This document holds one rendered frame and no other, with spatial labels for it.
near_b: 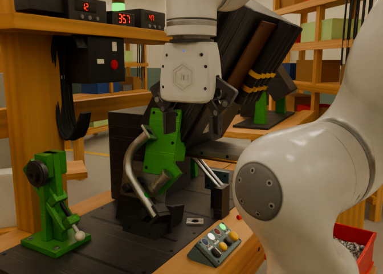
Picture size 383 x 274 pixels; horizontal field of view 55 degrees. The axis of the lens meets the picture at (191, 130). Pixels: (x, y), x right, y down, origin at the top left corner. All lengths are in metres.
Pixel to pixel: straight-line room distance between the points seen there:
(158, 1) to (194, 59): 11.25
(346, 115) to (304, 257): 0.18
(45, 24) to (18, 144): 0.39
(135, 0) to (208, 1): 11.69
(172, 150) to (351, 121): 0.73
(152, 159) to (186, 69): 0.61
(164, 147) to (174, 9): 0.62
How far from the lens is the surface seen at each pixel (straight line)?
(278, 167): 0.39
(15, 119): 1.24
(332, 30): 4.24
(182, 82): 0.61
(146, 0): 12.07
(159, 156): 1.16
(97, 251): 1.10
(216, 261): 1.00
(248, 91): 1.24
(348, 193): 0.45
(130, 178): 1.18
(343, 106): 0.50
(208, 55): 0.59
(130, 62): 7.64
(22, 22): 1.06
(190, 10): 0.60
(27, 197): 1.27
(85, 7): 1.24
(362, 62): 0.41
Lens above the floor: 1.42
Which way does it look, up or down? 10 degrees down
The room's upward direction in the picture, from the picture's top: straight up
